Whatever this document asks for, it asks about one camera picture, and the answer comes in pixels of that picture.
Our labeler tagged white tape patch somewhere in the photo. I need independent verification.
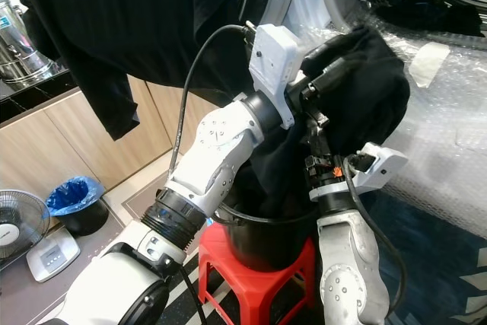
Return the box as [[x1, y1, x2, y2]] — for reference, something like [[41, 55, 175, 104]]
[[409, 41, 452, 88]]

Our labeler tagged stainless steel water urn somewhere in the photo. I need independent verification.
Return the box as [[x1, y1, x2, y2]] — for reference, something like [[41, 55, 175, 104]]
[[0, 0, 59, 87]]

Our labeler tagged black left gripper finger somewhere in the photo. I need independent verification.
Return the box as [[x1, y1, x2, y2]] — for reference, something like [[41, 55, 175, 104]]
[[300, 56, 352, 104]]

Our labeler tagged red plastic stool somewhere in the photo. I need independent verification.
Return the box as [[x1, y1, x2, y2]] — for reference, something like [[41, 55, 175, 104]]
[[197, 222, 322, 325]]

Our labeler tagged white bathroom scale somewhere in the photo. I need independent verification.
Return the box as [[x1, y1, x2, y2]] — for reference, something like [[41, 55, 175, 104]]
[[26, 227, 81, 283]]

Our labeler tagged wooden cabinet with black counter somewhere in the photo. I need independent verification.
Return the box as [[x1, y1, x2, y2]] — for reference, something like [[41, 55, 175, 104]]
[[0, 70, 223, 198]]

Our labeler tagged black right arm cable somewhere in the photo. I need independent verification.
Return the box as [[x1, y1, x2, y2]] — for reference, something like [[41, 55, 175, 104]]
[[342, 155, 409, 315]]

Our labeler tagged grey floor mat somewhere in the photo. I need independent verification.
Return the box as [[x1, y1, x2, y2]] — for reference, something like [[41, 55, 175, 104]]
[[0, 211, 116, 325], [121, 171, 177, 221]]

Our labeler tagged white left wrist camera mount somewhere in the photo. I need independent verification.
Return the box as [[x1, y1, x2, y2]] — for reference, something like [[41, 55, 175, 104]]
[[247, 24, 306, 130]]

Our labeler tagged large black hanging shirt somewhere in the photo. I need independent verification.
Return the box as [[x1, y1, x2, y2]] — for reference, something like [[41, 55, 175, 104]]
[[14, 0, 284, 143]]

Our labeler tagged black garment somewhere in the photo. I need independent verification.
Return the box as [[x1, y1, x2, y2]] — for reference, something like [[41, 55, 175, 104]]
[[242, 24, 412, 221]]

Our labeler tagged white electric fan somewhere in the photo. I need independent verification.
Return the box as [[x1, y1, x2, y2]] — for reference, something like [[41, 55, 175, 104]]
[[0, 190, 47, 263]]

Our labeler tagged black plastic bucket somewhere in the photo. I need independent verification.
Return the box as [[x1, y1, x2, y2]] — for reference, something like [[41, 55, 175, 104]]
[[211, 202, 322, 273]]

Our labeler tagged black bin with blue bag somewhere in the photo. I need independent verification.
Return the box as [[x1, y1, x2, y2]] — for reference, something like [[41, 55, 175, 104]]
[[45, 176, 110, 237]]

